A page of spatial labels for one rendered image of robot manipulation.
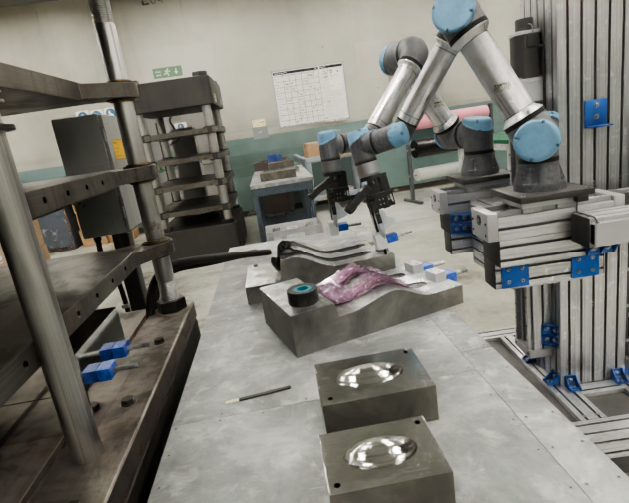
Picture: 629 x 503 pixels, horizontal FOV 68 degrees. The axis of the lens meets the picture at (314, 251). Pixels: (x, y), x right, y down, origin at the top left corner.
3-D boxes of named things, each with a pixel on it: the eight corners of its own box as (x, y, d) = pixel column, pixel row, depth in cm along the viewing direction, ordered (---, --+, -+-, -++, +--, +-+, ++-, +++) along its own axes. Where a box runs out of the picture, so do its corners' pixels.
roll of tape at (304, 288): (309, 308, 113) (307, 295, 112) (282, 306, 117) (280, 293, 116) (325, 296, 119) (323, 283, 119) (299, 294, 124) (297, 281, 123)
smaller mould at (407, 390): (413, 377, 98) (410, 346, 96) (439, 419, 83) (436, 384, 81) (318, 394, 97) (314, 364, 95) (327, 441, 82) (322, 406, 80)
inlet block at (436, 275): (462, 276, 142) (461, 259, 141) (473, 280, 138) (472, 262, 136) (426, 287, 138) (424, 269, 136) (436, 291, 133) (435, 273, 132)
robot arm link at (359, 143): (365, 126, 150) (341, 134, 154) (374, 159, 151) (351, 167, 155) (373, 125, 156) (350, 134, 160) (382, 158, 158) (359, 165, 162)
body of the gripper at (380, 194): (396, 206, 155) (386, 170, 153) (371, 214, 155) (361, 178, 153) (391, 205, 163) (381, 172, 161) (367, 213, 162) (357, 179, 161)
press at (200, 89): (248, 229, 700) (221, 83, 647) (243, 254, 552) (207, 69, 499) (185, 239, 695) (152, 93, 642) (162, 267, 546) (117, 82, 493)
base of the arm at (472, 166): (490, 169, 204) (489, 146, 201) (505, 172, 189) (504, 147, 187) (456, 174, 204) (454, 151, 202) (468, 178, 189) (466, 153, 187)
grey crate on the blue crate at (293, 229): (320, 230, 524) (318, 216, 520) (325, 237, 484) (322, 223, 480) (267, 238, 520) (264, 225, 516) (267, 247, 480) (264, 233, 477)
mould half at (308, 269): (379, 258, 181) (375, 225, 178) (397, 279, 156) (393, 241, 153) (251, 280, 178) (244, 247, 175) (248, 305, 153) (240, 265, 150)
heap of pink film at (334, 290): (382, 274, 145) (380, 251, 143) (416, 289, 129) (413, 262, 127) (306, 296, 136) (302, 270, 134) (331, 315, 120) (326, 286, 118)
